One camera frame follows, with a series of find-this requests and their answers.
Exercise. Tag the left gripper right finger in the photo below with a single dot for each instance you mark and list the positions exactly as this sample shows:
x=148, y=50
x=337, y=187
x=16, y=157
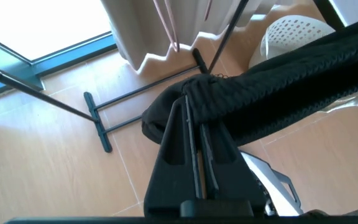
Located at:
x=235, y=186

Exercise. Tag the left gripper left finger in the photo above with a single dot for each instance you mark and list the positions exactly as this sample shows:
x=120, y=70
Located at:
x=166, y=186

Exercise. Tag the black shorts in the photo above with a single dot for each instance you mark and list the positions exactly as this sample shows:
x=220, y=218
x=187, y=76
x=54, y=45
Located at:
x=275, y=84

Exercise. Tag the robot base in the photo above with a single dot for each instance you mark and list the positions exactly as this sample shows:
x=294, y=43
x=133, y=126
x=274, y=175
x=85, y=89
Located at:
x=272, y=186

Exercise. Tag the black clothes rack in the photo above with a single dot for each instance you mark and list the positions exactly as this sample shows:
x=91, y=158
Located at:
x=98, y=124

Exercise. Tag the white laundry basket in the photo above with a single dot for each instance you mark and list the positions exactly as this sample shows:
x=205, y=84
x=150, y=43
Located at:
x=255, y=56

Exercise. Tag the beige curtain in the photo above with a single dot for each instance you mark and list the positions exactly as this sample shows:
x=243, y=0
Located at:
x=135, y=31

